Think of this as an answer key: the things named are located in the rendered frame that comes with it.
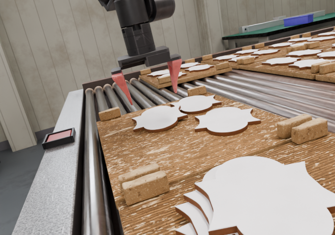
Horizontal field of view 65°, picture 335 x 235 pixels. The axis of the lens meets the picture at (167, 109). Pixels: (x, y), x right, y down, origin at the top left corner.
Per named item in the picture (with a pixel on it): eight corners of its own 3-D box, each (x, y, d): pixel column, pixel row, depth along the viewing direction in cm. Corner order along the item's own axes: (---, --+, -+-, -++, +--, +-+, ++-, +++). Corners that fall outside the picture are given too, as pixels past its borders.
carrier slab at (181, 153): (117, 210, 35) (114, 200, 35) (97, 127, 73) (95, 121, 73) (319, 137, 44) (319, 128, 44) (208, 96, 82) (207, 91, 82)
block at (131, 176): (122, 197, 35) (117, 180, 34) (120, 191, 37) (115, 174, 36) (164, 183, 37) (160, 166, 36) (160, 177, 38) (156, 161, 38)
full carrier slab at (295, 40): (304, 53, 125) (304, 44, 124) (253, 52, 163) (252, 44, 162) (360, 39, 133) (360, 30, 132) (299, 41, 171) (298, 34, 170)
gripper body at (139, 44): (119, 65, 56) (109, 30, 53) (165, 54, 57) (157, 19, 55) (120, 70, 50) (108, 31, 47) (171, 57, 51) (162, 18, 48)
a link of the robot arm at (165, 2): (91, -9, 53) (105, -44, 46) (133, -14, 60) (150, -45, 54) (123, 40, 52) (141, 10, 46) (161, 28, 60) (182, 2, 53)
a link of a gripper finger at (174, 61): (151, 94, 59) (141, 54, 56) (181, 86, 60) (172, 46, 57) (155, 102, 53) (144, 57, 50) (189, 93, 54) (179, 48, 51)
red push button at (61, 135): (47, 148, 66) (45, 143, 66) (50, 140, 72) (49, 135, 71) (71, 141, 67) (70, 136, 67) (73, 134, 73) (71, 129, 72)
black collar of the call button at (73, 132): (43, 150, 65) (41, 144, 65) (48, 140, 72) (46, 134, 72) (75, 141, 67) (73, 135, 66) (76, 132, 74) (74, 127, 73)
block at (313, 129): (299, 146, 40) (298, 129, 39) (289, 142, 41) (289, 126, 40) (329, 135, 41) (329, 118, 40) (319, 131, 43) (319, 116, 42)
